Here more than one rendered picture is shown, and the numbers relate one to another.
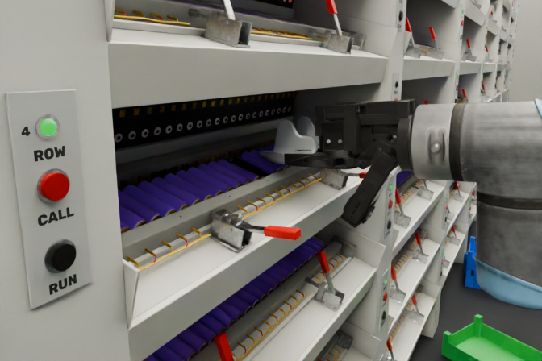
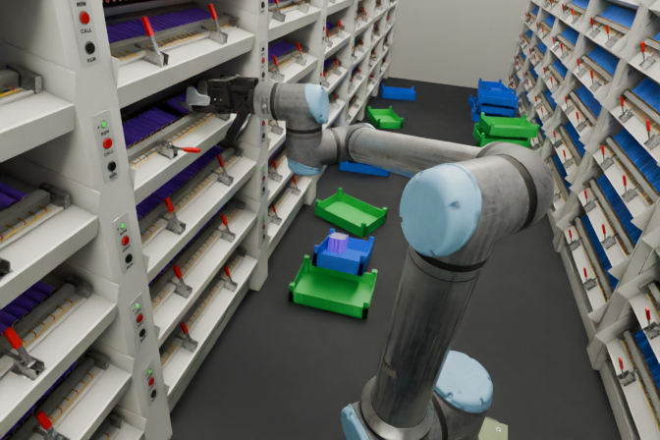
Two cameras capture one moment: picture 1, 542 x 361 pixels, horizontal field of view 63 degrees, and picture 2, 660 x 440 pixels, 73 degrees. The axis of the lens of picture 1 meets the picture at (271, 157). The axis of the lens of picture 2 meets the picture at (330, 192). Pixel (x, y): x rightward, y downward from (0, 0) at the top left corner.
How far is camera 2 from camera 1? 0.59 m
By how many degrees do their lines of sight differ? 24
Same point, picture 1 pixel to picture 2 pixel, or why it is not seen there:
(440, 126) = (266, 95)
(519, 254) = (299, 153)
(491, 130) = (286, 99)
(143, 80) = (128, 96)
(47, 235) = (107, 159)
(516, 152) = (296, 110)
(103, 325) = (125, 189)
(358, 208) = (233, 133)
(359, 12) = (236, 2)
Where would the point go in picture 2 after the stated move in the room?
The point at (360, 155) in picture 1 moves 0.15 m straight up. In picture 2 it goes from (232, 106) to (230, 43)
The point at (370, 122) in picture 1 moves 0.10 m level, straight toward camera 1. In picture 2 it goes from (236, 89) to (230, 103)
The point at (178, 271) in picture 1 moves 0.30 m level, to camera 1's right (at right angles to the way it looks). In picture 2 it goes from (146, 169) to (289, 160)
